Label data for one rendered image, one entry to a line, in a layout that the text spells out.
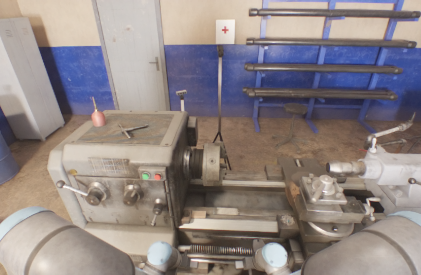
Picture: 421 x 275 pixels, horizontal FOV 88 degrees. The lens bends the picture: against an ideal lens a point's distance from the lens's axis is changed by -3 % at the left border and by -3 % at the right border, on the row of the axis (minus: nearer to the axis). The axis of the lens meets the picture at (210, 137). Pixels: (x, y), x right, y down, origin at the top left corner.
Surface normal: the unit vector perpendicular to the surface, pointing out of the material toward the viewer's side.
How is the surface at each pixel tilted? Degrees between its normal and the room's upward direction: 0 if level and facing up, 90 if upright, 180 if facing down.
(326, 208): 0
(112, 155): 45
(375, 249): 18
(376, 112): 90
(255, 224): 36
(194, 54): 90
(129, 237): 32
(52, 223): 25
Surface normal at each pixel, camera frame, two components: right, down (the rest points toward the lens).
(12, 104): -0.07, 0.51
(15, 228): -0.14, -0.68
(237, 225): -0.04, -0.40
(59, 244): 0.25, -0.81
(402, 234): -0.04, -0.90
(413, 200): -0.06, 0.03
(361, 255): -0.48, -0.71
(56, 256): 0.23, -0.61
